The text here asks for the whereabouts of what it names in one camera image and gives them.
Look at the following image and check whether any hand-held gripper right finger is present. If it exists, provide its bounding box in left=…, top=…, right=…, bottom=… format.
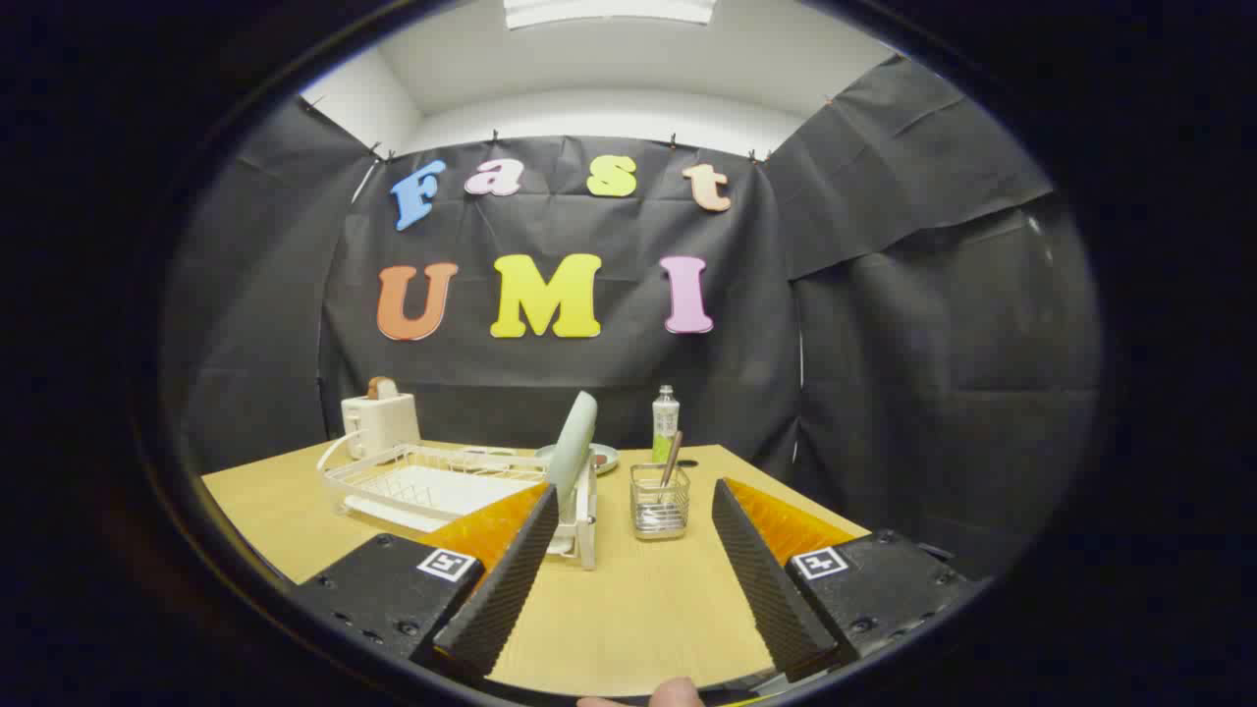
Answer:
left=711, top=477, right=989, bottom=682

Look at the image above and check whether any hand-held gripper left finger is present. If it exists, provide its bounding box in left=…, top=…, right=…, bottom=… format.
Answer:
left=290, top=481, right=561, bottom=680

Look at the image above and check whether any metal wire basket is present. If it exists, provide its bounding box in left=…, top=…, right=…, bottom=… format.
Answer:
left=629, top=463, right=691, bottom=541

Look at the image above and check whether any white wire dish rack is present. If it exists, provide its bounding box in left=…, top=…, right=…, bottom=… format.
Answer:
left=316, top=440, right=600, bottom=571

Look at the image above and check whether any brown-handled metal spoon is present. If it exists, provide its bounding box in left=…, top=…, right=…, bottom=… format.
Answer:
left=656, top=430, right=684, bottom=512

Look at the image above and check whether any pale green plate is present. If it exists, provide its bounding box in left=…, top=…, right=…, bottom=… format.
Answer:
left=546, top=391, right=599, bottom=502

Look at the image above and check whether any small green food plate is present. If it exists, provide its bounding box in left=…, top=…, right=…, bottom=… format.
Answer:
left=535, top=443, right=621, bottom=477

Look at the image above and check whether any white drain tray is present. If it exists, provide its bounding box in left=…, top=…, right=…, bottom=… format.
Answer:
left=343, top=464, right=543, bottom=534

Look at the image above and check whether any green label drink bottle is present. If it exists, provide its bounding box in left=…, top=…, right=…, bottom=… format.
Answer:
left=652, top=385, right=681, bottom=464

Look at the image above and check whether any cream toaster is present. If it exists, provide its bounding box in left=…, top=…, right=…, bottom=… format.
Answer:
left=340, top=392, right=421, bottom=462

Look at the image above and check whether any ceiling light panel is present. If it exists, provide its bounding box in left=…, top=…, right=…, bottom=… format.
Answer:
left=503, top=0, right=719, bottom=30

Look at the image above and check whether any white toaster cable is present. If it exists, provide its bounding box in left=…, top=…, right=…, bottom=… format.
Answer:
left=315, top=430, right=356, bottom=474

